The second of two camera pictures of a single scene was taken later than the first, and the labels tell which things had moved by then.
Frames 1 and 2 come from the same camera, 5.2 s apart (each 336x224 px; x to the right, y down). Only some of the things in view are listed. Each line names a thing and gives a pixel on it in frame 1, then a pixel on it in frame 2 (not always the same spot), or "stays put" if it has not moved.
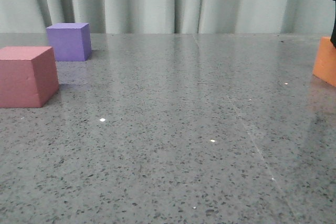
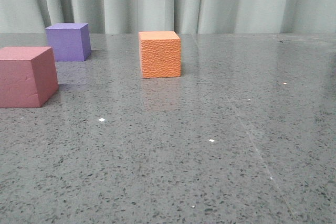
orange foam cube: [325, 67] -> [159, 54]
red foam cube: [28, 76] stays put
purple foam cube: [71, 41] stays put
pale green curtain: [167, 2] stays put
